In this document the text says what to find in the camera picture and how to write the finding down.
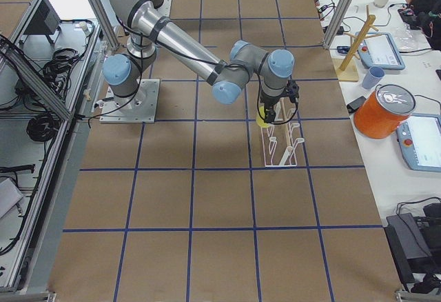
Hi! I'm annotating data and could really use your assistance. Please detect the yellow green plastic cup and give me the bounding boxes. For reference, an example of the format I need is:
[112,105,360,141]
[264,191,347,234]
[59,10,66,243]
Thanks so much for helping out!
[256,105,272,128]

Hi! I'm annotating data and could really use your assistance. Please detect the wooden mug stand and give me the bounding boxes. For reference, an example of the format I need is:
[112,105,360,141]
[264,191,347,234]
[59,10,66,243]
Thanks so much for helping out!
[332,6,378,82]

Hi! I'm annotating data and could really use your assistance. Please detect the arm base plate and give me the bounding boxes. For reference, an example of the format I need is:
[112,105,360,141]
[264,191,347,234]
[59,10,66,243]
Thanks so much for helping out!
[99,79,161,123]

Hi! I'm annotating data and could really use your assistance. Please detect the blue teach pendant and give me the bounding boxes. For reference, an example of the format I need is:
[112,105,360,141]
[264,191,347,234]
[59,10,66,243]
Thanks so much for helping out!
[396,113,440,172]
[358,32,405,70]

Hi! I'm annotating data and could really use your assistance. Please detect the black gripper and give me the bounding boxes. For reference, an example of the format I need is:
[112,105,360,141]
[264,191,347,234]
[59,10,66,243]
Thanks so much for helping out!
[259,90,289,123]

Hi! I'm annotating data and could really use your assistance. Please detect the blue cup on desk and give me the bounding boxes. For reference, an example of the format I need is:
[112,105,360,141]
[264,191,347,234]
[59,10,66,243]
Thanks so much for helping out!
[361,66,385,90]

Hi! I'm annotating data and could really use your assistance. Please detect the aluminium frame post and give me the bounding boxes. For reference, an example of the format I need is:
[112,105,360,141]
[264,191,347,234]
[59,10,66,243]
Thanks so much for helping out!
[322,0,352,50]

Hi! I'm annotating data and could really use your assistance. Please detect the white wire cup rack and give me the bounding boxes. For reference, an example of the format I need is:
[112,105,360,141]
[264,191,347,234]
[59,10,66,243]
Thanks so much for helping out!
[260,99,305,168]

